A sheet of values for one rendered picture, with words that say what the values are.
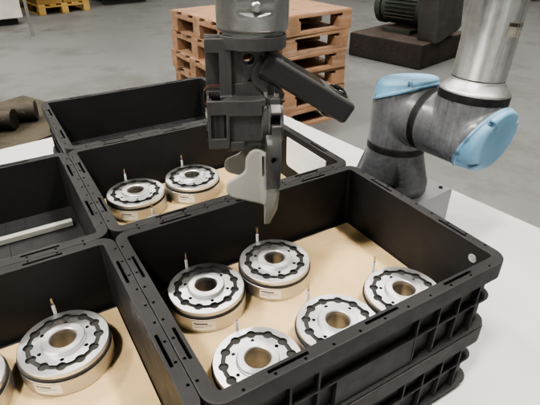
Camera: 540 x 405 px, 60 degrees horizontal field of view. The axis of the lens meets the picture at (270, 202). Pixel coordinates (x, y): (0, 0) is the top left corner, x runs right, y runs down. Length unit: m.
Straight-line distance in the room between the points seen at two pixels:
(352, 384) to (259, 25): 0.39
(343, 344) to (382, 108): 0.55
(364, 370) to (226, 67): 0.36
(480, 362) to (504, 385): 0.05
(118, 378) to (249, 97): 0.35
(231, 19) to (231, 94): 0.08
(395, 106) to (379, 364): 0.51
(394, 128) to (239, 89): 0.46
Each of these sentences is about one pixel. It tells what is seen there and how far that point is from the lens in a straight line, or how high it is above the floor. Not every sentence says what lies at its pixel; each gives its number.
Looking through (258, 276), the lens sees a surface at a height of 0.86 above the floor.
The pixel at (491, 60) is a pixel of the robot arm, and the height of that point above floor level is 1.09.
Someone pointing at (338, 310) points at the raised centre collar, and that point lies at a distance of 0.60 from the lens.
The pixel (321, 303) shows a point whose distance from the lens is 0.62.
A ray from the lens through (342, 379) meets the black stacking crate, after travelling 0.53.
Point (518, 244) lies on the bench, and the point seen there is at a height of 0.70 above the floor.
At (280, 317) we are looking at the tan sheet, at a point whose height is 0.83.
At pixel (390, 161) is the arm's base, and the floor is 0.87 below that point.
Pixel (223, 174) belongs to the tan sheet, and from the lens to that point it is 0.97.
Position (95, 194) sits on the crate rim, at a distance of 0.74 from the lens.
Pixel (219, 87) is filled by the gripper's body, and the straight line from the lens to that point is 0.51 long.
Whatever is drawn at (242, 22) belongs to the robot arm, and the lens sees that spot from 0.48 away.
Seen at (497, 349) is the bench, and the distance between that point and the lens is 0.85.
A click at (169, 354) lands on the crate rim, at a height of 0.93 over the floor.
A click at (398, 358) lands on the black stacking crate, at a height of 0.85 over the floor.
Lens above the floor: 1.28
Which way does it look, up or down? 31 degrees down
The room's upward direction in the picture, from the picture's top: straight up
